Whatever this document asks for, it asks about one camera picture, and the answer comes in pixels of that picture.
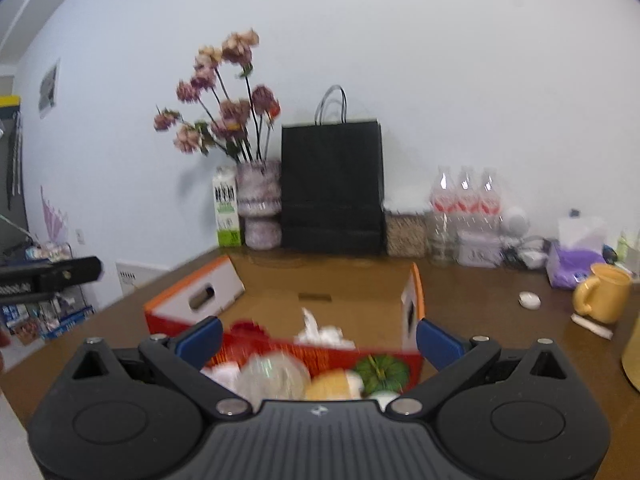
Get dried pink flowers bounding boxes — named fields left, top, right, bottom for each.
left=152, top=29, right=282, bottom=165

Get clear glass cup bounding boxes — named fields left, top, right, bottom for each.
left=430, top=230, right=457, bottom=267

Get black paper bag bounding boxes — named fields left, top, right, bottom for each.
left=280, top=85, right=387, bottom=257

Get iridescent plastic bag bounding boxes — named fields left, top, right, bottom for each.
left=235, top=352, right=312, bottom=402

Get wall poster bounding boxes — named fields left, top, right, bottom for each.
left=39, top=58, right=62, bottom=120

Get yellow mug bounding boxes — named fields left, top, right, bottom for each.
left=572, top=262, right=634, bottom=325

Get white crumpled tissue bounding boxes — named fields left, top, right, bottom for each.
left=294, top=307, right=357, bottom=349

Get white paper stick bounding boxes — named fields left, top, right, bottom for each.
left=571, top=313, right=615, bottom=340

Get clear water bottle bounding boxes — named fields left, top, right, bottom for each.
left=477, top=167, right=503, bottom=235
left=456, top=165, right=480, bottom=233
left=430, top=166, right=460, bottom=241

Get yellow white plush toy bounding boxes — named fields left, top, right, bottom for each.
left=304, top=367, right=366, bottom=402

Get white green milk carton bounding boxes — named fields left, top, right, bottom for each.
left=212, top=166, right=245, bottom=248

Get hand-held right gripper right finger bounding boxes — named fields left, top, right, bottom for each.
left=385, top=317, right=570, bottom=419

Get clear snack container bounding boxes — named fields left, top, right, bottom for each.
left=382, top=194, right=431, bottom=258

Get purple mottled vase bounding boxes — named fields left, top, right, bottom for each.
left=235, top=160, right=283, bottom=251

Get purple tissue pack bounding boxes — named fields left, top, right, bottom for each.
left=546, top=214, right=609, bottom=291

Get purple wall decoration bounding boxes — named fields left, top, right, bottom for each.
left=41, top=186, right=69, bottom=246

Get wooden desktop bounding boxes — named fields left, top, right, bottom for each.
left=0, top=246, right=640, bottom=441

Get grey cabinet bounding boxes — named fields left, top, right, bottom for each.
left=0, top=94, right=32, bottom=257

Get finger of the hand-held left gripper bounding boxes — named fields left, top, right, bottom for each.
left=0, top=255, right=104, bottom=307

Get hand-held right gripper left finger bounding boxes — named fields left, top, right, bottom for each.
left=70, top=316, right=252, bottom=419

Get cluttered storage rack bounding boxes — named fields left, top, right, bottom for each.
left=0, top=240, right=97, bottom=347

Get beige container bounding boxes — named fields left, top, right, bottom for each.
left=621, top=309, right=640, bottom=394

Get red cardboard box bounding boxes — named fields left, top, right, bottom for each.
left=144, top=254, right=426, bottom=397

